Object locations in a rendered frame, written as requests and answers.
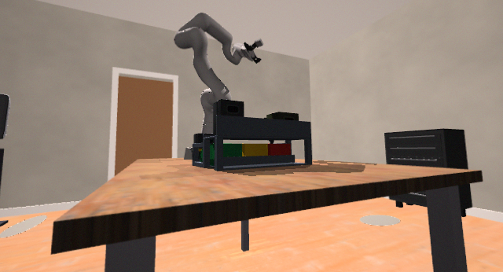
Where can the green bin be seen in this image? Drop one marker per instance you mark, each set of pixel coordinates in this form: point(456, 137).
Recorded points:
point(228, 151)

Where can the yellow open bin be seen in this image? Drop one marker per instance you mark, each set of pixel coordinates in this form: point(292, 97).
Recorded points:
point(254, 149)

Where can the red open bin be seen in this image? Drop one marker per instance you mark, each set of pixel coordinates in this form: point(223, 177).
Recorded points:
point(279, 149)

